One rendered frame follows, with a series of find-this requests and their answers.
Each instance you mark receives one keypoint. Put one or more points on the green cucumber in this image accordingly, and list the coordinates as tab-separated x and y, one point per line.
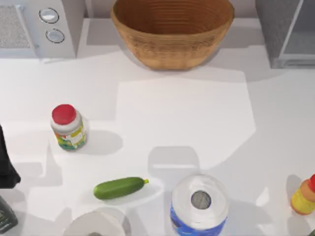
119	188

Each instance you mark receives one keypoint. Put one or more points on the brown woven basket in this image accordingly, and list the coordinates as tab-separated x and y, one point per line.
172	37

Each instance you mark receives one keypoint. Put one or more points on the white jar with red lid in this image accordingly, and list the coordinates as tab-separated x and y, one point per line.
68	127

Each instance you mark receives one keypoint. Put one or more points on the wrapped paper towel roll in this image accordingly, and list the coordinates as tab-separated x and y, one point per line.
199	209

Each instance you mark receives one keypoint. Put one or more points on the white paper roll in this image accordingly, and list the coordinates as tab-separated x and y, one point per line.
94	225

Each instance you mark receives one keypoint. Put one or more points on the round microwave knob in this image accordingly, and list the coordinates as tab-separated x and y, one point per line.
55	35
49	15

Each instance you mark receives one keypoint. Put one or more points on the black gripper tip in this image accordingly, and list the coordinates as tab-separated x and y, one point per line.
6	162

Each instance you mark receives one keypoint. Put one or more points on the pale microwave oven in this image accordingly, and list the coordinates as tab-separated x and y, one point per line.
19	27

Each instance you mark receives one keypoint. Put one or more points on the yellow bottle with red cap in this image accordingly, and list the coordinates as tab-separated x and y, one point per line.
304	196

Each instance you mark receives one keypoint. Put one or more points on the green object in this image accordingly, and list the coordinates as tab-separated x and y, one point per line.
312	233

